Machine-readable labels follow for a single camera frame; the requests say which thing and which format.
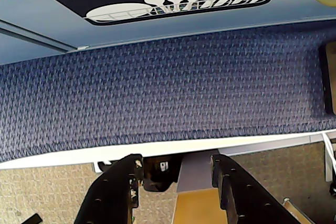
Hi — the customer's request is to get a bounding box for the black clamp with white label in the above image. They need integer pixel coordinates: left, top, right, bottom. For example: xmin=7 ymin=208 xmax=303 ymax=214
xmin=97 ymin=155 xmax=182 ymax=192

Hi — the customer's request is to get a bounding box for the small black flat object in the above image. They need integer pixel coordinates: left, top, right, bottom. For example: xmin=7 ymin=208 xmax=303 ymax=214
xmin=22 ymin=215 xmax=43 ymax=224

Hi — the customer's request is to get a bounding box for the light wooden frame piece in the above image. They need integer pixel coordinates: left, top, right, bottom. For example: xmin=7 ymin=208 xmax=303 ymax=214
xmin=282 ymin=197 xmax=316 ymax=224

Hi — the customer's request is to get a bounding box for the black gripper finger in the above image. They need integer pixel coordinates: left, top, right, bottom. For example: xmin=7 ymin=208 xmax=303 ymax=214
xmin=211 ymin=154 xmax=307 ymax=224
xmin=75 ymin=153 xmax=144 ymax=224

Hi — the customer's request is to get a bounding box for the black framed wooden panel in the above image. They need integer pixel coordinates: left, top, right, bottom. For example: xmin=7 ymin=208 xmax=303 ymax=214
xmin=318 ymin=41 xmax=336 ymax=116

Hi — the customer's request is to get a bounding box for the blue toy kitchen cabinet door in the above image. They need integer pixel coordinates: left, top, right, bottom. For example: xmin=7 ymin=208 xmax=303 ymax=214
xmin=0 ymin=0 xmax=336 ymax=65

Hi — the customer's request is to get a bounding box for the gray post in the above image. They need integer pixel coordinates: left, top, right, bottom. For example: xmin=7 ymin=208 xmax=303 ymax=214
xmin=177 ymin=153 xmax=218 ymax=194

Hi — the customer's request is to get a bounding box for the white bracket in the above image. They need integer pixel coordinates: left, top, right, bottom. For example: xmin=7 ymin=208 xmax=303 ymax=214
xmin=92 ymin=160 xmax=113 ymax=175

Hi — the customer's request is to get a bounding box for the yellow wooden board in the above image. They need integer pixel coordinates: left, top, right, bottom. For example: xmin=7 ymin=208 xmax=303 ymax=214
xmin=173 ymin=188 xmax=224 ymax=224

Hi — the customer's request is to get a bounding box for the white strap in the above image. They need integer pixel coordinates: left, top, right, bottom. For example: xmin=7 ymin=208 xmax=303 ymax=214
xmin=322 ymin=132 xmax=336 ymax=183

